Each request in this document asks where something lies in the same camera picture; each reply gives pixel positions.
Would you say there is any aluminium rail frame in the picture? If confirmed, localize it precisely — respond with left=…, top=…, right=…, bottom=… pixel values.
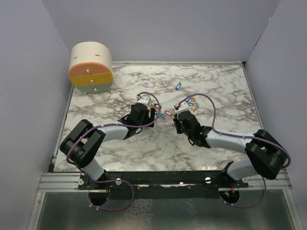
left=37, top=170, right=293, bottom=192

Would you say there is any red key tag with key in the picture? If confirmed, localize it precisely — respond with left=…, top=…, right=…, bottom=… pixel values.
left=164, top=110, right=173, bottom=116

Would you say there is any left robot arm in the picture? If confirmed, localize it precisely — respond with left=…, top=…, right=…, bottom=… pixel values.
left=59, top=103, right=155, bottom=189

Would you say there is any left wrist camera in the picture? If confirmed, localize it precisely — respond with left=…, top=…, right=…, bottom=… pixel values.
left=137, top=95, right=152, bottom=108

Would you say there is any round three-drawer storage box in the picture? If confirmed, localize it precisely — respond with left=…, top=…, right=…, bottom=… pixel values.
left=69, top=42, right=114, bottom=93

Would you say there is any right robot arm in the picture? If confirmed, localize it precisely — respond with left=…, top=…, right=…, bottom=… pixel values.
left=173, top=111, right=288, bottom=187

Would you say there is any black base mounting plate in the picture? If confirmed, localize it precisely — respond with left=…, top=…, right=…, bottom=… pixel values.
left=78, top=170, right=248, bottom=199

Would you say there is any light blue carabiner middle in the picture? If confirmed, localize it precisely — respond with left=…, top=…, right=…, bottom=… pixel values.
left=155, top=113, right=166, bottom=118

